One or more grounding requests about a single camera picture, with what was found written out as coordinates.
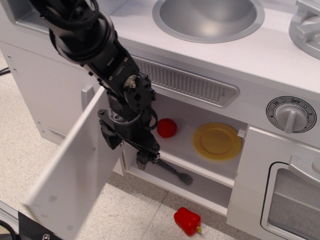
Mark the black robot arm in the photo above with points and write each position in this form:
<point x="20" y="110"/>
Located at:
<point x="84" y="35"/>

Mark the white toy kitchen unit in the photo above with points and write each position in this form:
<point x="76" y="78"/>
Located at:
<point x="264" y="65"/>

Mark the grey timer knob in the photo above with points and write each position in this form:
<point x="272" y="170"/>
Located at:
<point x="291" y="114"/>

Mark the grey toy fork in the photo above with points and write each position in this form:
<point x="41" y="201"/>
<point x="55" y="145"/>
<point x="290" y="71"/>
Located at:
<point x="184" y="177"/>

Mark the white fridge door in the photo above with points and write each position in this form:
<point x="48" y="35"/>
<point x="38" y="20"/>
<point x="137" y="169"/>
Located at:
<point x="52" y="92"/>

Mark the grey oven door handle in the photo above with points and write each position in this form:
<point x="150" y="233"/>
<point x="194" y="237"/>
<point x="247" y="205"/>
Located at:
<point x="305" y="168"/>

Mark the silver sink bowl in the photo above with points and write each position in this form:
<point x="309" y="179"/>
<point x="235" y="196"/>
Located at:
<point x="208" y="21"/>

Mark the white oven door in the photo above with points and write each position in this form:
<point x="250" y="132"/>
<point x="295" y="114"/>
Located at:
<point x="269" y="201"/>

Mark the grey vent grille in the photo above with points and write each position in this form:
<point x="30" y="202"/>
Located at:
<point x="209" y="90"/>

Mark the silver fridge emblem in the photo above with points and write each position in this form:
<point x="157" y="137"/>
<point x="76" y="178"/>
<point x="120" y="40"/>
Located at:
<point x="55" y="132"/>

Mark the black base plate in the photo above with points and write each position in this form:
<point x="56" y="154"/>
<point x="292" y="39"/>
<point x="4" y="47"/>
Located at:
<point x="14" y="225"/>

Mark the yellow toy plate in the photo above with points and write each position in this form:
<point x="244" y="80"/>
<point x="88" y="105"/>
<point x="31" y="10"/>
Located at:
<point x="217" y="141"/>

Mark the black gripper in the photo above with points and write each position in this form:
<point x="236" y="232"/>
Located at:
<point x="135" y="131"/>

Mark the red toy bell pepper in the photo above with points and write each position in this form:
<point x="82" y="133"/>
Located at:
<point x="188" y="221"/>

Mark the grey fridge door handle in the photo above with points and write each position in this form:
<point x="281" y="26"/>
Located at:
<point x="87" y="93"/>

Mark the grey stove burner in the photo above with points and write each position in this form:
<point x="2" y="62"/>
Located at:
<point x="304" y="28"/>

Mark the white cabinet door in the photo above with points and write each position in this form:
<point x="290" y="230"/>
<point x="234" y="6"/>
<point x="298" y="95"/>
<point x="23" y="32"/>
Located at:
<point x="68" y="188"/>

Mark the red toy tomato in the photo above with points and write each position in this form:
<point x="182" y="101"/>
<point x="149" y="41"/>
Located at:
<point x="167" y="128"/>

